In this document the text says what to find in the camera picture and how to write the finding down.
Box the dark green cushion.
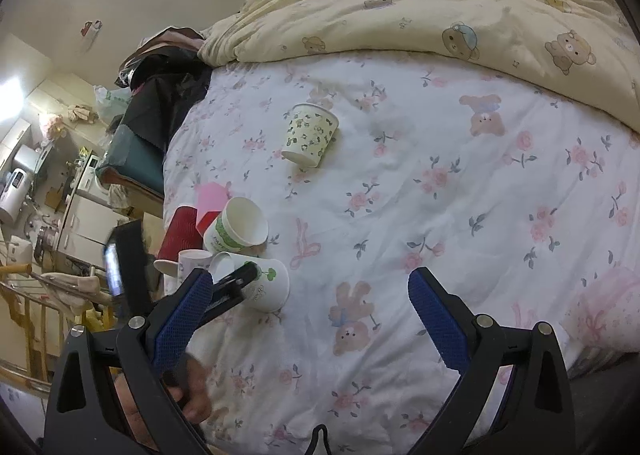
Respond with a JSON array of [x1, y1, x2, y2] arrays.
[[95, 122, 166, 196]]

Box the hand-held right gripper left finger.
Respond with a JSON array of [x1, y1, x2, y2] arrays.
[[42, 267, 216, 455]]

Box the white cup with green band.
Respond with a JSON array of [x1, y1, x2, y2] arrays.
[[202, 196, 270, 256]]

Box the beige cloth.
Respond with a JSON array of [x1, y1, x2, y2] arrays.
[[39, 271, 103, 316]]

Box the person's left hand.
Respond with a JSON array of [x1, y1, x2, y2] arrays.
[[115, 354, 214, 452]]

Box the green patterned paper cup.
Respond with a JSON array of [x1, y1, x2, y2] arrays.
[[280, 103, 340, 170]]

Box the floral white bed sheet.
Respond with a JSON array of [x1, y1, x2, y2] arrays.
[[160, 51, 640, 455]]

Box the red ribbed paper cup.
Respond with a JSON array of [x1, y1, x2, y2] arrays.
[[157, 205, 199, 263]]

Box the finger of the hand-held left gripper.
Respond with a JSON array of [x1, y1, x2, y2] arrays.
[[198, 261, 259, 331]]

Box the pink bow print cloth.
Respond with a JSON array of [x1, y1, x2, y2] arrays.
[[560, 265, 640, 378]]

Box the plain white paper cup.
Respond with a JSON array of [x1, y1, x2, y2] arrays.
[[209, 251, 240, 287]]

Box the white cabinet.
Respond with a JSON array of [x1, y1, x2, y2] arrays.
[[56, 192, 132, 268]]

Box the white cup with green sprout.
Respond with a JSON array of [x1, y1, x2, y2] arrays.
[[235, 257, 291, 314]]

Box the clear plastic bag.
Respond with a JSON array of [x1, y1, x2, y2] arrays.
[[92, 85, 133, 128]]

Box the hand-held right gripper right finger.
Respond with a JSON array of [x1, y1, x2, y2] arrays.
[[407, 266, 593, 455]]

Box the pink paper cup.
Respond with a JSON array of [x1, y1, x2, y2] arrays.
[[195, 181, 232, 235]]

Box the dark clothes pile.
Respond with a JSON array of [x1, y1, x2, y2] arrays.
[[115, 26, 213, 156]]

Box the wooden rail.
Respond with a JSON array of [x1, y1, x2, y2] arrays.
[[0, 262, 113, 388]]

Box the yellow bear print quilt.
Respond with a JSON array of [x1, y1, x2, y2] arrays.
[[197, 0, 640, 133]]

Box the white rice cooker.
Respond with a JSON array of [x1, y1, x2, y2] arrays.
[[0, 145, 43, 226]]

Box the white cup with purple print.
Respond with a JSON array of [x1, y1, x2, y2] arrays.
[[177, 249, 213, 286]]

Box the pink plush toy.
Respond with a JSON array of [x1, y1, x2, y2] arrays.
[[41, 114, 68, 140]]

